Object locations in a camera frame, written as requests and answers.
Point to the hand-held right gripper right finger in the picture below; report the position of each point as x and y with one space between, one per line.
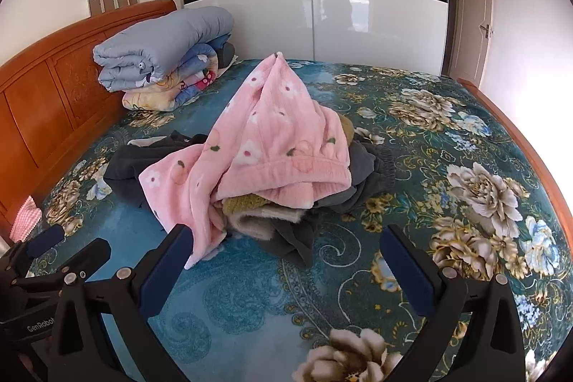
407 274

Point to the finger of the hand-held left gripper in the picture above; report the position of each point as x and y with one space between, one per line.
87 253
44 241

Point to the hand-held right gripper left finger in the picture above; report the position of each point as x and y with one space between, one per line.
165 270

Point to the pink floral fleece pajama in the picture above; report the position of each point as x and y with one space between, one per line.
268 131

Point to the pink checked cloth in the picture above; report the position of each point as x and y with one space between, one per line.
27 221

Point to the beige fleece garment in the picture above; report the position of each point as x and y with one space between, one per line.
255 225

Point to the dark grey garment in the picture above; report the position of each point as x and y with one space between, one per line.
134 162

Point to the grey pants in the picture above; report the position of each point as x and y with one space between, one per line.
367 171

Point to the teal floral bed blanket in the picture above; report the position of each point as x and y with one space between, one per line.
277 310

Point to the wooden headboard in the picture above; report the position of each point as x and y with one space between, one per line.
49 95

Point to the folded cartoon print quilt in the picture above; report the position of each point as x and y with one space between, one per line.
179 86

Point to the dark grey pillow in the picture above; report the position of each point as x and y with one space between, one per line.
227 53

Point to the folded grey-blue quilt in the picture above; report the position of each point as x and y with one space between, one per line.
165 37

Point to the white door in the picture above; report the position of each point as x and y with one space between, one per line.
470 37

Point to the wooden bed frame rail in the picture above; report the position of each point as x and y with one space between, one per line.
501 113

